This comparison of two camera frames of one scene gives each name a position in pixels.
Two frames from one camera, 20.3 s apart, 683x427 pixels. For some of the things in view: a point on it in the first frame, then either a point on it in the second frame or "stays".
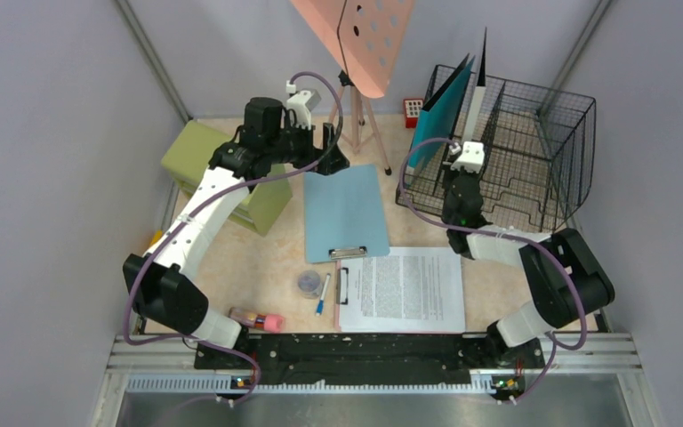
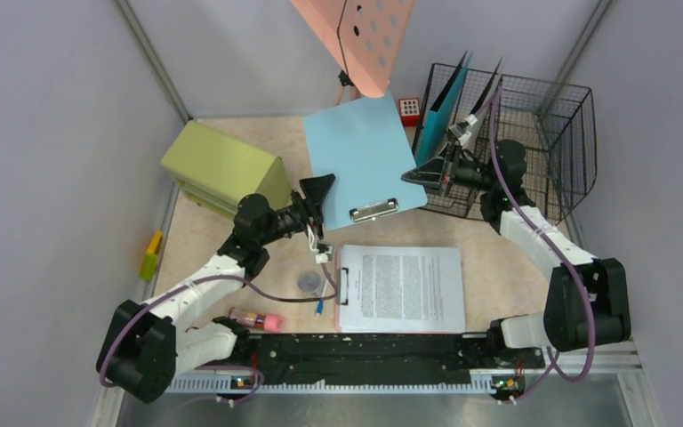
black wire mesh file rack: [529, 153] stays
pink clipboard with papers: [412, 290] stays
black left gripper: [312, 154] -> [315, 189]
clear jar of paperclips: [309, 285] stays
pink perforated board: [362, 36] stays
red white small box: [411, 109] stays
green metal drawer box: [193, 149] stays
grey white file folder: [473, 127] -> [494, 84]
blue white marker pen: [320, 306] stays
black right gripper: [463, 171] -> [429, 174]
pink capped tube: [269, 322] stays
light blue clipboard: [344, 216] -> [365, 145]
